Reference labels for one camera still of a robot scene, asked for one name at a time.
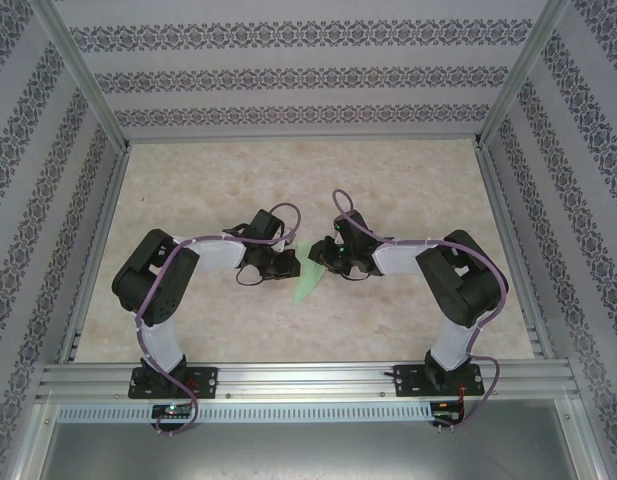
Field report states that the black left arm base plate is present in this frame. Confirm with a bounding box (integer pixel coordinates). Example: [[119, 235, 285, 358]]
[[129, 366, 220, 400]]

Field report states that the circuit board with green light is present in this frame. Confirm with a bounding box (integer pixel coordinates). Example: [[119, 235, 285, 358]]
[[151, 402, 193, 419]]

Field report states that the slotted white cable duct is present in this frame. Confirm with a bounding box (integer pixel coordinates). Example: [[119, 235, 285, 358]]
[[56, 402, 435, 422]]

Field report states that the thin aluminium cross rail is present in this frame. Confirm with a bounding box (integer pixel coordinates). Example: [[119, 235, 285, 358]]
[[122, 130, 484, 146]]

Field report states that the aluminium frame post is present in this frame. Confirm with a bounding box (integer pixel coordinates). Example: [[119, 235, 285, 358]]
[[475, 0, 573, 149], [10, 399, 59, 480], [557, 399, 607, 480], [35, 0, 131, 151]]

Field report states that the long aluminium base rail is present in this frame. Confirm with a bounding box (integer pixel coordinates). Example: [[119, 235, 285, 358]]
[[35, 362, 584, 404]]

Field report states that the circuit board with orange light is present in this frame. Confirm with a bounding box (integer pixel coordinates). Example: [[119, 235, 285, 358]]
[[429, 398, 465, 424]]

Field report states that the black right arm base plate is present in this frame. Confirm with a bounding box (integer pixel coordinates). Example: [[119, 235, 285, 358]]
[[393, 363, 484, 399]]

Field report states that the light green cloth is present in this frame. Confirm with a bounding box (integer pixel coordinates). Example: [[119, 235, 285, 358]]
[[291, 242, 325, 307]]

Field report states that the aluminium side rail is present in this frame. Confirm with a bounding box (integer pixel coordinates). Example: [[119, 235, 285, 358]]
[[473, 142, 557, 360], [59, 144, 133, 364]]

